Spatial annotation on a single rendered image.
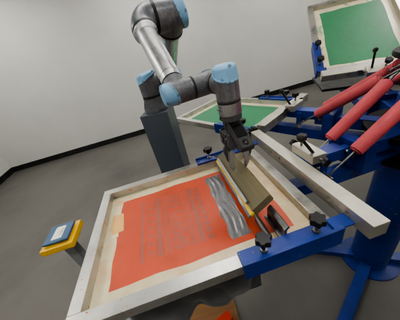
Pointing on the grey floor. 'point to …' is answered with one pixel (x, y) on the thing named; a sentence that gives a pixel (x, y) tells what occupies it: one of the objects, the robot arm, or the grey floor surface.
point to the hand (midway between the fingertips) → (239, 166)
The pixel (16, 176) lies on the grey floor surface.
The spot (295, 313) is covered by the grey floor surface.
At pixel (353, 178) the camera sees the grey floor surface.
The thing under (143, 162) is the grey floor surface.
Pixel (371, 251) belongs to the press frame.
